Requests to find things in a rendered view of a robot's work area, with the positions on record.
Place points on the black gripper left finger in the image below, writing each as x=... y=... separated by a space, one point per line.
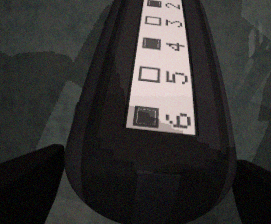
x=29 y=184

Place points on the dark grey switch panel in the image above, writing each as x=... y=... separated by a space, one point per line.
x=152 y=141

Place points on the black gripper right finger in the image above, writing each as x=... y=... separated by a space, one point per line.
x=252 y=191

